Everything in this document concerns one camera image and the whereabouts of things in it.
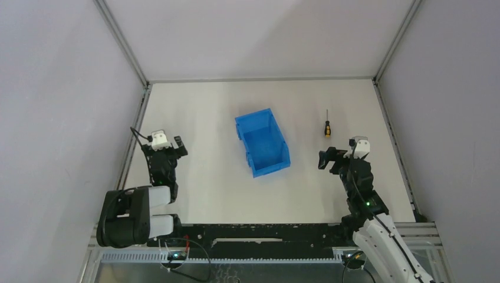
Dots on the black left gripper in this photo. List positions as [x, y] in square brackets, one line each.
[164, 152]

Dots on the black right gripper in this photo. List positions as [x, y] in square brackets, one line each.
[331, 152]

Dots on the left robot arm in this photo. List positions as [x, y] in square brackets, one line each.
[126, 217]

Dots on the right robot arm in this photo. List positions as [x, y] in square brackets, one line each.
[369, 224]

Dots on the blue plastic storage bin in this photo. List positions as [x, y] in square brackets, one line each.
[266, 150]

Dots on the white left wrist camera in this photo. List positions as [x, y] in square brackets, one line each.
[159, 140]

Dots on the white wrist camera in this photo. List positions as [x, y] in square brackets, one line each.
[159, 140]
[360, 147]

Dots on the yellow black handled screwdriver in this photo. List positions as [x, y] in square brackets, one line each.
[327, 128]

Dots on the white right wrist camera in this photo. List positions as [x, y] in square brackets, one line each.
[360, 147]

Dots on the aluminium frame rail left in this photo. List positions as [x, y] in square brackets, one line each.
[128, 156]

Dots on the aluminium frame rail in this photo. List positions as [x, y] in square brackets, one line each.
[416, 212]
[216, 80]
[128, 156]

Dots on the aluminium frame rail back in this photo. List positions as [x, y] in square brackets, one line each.
[216, 80]

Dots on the aluminium frame rail right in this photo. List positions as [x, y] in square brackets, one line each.
[416, 212]

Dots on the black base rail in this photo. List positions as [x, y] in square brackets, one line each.
[257, 241]

